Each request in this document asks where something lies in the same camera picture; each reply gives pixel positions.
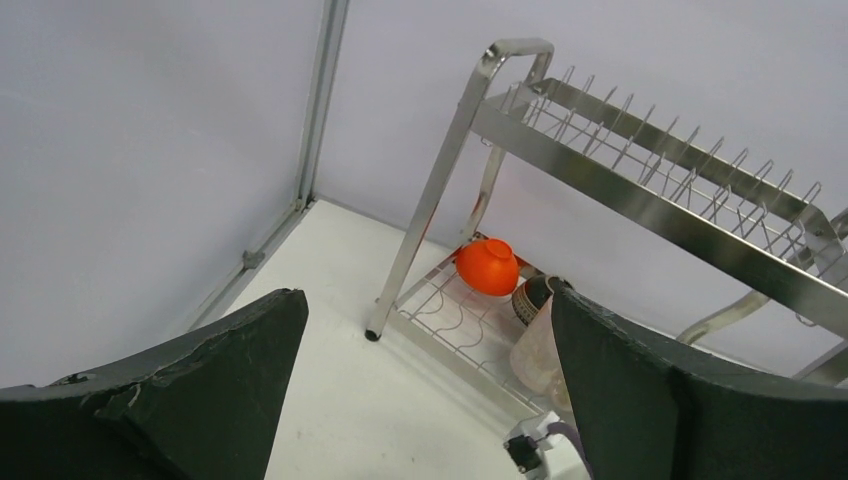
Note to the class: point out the stainless steel dish rack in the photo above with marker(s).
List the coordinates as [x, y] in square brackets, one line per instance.
[721, 252]

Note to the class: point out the orange plastic bowl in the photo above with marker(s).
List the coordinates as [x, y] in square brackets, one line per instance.
[488, 266]

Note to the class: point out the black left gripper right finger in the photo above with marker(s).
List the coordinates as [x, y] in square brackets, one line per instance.
[649, 407]

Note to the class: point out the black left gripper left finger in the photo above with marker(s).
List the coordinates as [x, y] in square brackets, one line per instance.
[203, 405]

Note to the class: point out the brown patterned ceramic bowl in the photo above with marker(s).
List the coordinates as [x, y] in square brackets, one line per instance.
[528, 298]

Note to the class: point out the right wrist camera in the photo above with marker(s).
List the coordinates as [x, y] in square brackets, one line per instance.
[538, 447]

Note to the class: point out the translucent pink glass mug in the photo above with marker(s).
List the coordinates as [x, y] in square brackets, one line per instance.
[535, 361]

